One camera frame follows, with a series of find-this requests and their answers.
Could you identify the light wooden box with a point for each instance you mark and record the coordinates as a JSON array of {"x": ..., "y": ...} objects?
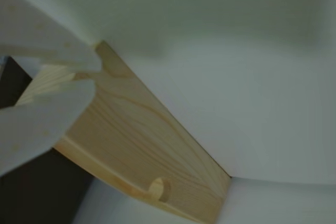
[{"x": 136, "y": 134}]

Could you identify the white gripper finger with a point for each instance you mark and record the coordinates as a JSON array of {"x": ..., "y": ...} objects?
[
  {"x": 39, "y": 129},
  {"x": 39, "y": 40}
]

